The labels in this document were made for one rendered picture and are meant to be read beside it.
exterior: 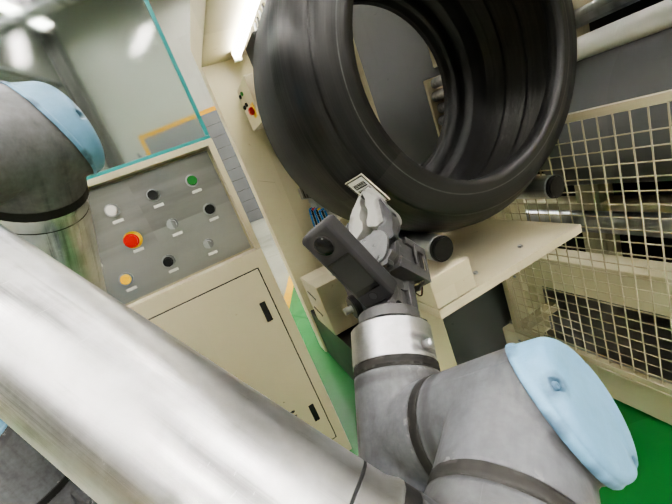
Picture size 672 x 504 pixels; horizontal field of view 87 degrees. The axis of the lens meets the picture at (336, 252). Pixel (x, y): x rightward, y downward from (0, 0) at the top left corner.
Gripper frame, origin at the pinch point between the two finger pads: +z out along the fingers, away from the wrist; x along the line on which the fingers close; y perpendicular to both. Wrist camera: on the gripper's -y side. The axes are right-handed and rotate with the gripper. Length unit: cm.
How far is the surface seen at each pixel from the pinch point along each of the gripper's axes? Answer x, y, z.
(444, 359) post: -35, 71, -1
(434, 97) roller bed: 1, 37, 64
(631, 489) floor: -9, 108, -35
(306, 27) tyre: 7.2, -16.1, 14.2
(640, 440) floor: -5, 120, -24
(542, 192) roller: 14.8, 34.7, 11.0
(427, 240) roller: -0.6, 15.8, -0.6
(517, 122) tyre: 16.8, 34.1, 30.4
